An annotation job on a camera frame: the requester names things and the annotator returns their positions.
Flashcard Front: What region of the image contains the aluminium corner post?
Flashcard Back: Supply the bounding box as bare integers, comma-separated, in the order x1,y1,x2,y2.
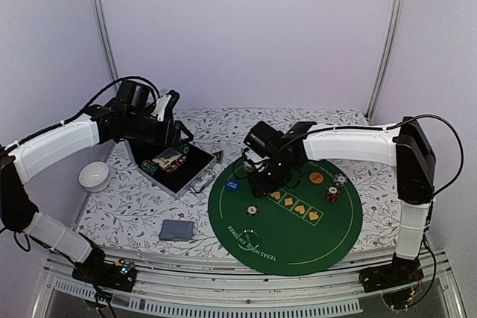
91,0,118,80
365,0,405,122

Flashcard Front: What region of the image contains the card box in case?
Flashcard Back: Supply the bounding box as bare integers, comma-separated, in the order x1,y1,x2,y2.
152,148,183,170

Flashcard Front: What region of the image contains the blue playing card deck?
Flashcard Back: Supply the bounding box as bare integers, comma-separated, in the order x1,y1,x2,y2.
159,220,195,241

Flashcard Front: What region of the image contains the right aluminium corner post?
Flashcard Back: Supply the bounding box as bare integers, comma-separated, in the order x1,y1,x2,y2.
365,0,405,122

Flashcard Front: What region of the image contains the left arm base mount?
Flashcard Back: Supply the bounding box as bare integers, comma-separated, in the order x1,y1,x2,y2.
72,257,137,293

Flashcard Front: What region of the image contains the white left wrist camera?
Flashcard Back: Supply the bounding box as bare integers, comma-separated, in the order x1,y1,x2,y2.
153,90,180,121

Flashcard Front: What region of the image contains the aluminium poker chip case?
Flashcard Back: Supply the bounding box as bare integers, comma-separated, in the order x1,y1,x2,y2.
126,141,216,199

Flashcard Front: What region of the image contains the green chip stack in case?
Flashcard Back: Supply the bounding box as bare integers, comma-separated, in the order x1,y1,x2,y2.
141,160,161,177

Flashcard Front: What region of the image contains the round green poker mat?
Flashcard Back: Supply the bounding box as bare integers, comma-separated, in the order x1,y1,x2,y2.
208,160,363,276

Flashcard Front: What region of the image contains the left aluminium corner post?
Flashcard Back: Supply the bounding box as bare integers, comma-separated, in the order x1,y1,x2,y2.
91,0,118,80

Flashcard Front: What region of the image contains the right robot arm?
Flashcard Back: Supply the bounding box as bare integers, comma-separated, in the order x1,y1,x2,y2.
244,117,436,285

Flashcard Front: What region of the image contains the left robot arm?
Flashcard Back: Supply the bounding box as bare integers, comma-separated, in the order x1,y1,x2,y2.
1,76,194,284

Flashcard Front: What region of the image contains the blue small blind button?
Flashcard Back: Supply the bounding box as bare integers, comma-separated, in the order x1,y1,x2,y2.
225,179,241,192

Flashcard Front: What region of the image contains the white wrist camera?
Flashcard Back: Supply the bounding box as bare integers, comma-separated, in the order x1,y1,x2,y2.
153,90,180,121
242,148,265,170

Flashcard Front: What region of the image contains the clear dealer button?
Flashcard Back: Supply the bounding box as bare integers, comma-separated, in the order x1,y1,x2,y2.
237,229,260,251

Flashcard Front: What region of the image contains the orange big blind button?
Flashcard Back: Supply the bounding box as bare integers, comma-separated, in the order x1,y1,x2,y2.
309,172,324,185

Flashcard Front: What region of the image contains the black white chip stack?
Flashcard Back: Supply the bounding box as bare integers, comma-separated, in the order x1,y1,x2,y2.
243,162,256,173

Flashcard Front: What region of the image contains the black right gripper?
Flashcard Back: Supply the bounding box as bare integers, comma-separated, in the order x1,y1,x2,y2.
247,157,295,201

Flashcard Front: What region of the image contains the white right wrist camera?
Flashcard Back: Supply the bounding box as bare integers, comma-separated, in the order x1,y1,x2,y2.
242,148,265,170

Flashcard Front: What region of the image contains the white bowl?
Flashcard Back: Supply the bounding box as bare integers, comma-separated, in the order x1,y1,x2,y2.
78,162,110,193

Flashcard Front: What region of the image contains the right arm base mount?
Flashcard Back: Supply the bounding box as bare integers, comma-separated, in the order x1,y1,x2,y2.
358,254,424,310

